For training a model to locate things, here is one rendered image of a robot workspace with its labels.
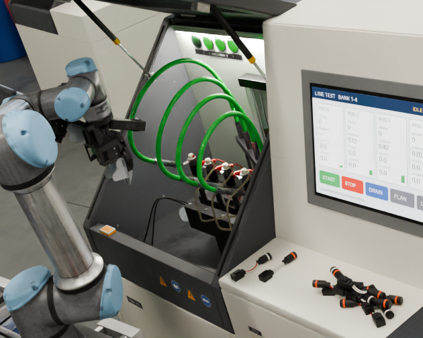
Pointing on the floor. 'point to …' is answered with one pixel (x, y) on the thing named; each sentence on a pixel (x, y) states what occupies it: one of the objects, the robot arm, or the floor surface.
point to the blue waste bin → (2, 33)
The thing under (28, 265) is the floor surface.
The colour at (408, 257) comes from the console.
